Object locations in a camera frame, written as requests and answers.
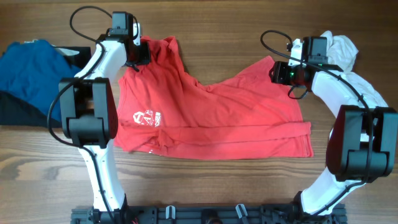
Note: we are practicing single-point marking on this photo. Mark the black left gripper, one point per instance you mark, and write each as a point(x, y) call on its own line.
point(143, 56)

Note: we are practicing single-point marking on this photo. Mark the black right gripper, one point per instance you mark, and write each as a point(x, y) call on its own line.
point(278, 76)

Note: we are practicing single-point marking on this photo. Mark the red t-shirt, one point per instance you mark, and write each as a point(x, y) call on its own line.
point(165, 111)

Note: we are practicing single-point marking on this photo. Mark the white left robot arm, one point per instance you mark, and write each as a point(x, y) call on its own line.
point(90, 121)

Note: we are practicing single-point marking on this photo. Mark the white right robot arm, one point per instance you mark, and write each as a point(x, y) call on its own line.
point(362, 143)

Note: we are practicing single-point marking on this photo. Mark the white crumpled shirt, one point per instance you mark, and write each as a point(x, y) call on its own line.
point(342, 52)

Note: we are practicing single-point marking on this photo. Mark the white folded cloth under blue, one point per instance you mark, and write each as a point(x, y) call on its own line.
point(65, 52)

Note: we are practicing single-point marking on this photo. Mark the blue folded shirt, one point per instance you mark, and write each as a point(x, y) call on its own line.
point(32, 71)

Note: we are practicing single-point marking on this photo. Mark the black folded shirt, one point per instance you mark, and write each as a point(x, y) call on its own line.
point(16, 112)

